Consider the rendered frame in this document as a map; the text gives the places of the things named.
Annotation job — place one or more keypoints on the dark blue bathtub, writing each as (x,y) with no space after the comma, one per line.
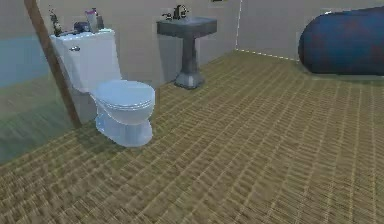
(343,41)

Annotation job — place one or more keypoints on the brown wooden post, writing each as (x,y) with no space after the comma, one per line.
(53,63)

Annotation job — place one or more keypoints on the grey small bottle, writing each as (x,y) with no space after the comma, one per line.
(99,21)

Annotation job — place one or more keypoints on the grey pedestal sink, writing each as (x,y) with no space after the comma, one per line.
(189,40)

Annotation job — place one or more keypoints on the dark sink faucet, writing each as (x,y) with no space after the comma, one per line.
(179,12)

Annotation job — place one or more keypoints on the white toilet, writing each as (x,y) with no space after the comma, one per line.
(110,83)

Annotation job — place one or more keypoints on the dark blue round object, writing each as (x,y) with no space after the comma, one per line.
(80,26)

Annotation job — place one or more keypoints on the white pink-capped bottle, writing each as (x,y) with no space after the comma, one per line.
(91,20)

